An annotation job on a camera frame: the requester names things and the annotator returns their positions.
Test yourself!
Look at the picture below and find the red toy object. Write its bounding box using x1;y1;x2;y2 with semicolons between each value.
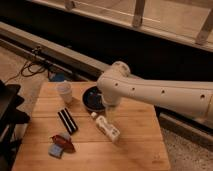
51;135;74;150

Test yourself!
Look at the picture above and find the black striped eraser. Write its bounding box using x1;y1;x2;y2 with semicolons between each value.
58;108;78;135

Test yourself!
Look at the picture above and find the black chair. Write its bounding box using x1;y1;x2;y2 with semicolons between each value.
0;80;30;171

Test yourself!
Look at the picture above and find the white ceramic cup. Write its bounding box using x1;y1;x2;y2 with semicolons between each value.
56;81;72;104

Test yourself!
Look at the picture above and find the white plastic bottle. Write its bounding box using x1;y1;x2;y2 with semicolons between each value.
91;112;120;143

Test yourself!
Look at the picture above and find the blue sponge block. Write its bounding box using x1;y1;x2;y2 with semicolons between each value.
48;144;63;158

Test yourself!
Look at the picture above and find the blue object on floor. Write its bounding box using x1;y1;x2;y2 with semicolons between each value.
49;74;65;82

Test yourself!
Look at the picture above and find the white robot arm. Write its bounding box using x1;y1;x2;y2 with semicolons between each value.
97;61;213;121

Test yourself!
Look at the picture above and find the black cable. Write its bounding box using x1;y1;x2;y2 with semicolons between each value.
3;59;51;84

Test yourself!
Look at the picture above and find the wooden board table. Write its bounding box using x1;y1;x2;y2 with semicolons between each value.
12;82;170;171

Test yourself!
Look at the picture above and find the dark blue bowl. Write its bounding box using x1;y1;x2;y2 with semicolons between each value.
82;86;105;112

